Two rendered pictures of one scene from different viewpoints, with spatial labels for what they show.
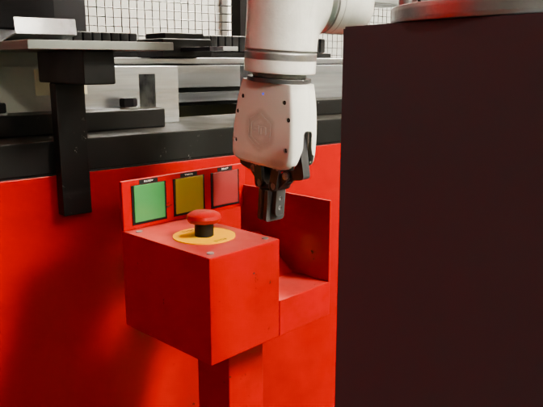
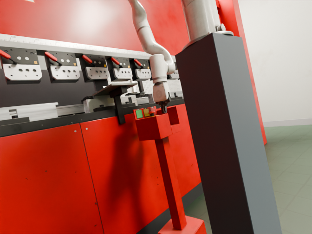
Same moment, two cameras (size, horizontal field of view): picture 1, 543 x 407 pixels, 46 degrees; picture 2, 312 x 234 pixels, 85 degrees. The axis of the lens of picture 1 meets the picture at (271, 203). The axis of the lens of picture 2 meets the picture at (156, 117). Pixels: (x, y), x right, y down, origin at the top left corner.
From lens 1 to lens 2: 0.32 m
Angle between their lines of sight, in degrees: 12
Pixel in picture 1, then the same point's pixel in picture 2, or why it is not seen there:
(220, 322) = (160, 129)
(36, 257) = (116, 133)
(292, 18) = (160, 70)
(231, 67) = (144, 99)
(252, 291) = (165, 123)
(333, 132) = (171, 103)
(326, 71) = not seen: hidden behind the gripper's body
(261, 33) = (155, 74)
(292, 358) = (174, 156)
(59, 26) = not seen: hidden behind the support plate
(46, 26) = not seen: hidden behind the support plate
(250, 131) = (156, 94)
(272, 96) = (160, 86)
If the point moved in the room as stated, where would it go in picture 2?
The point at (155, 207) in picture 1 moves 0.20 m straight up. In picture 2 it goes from (140, 114) to (133, 81)
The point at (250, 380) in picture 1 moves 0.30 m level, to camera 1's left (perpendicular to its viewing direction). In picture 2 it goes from (168, 147) to (116, 159)
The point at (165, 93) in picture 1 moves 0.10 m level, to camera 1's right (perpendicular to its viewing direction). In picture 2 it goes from (133, 100) to (146, 98)
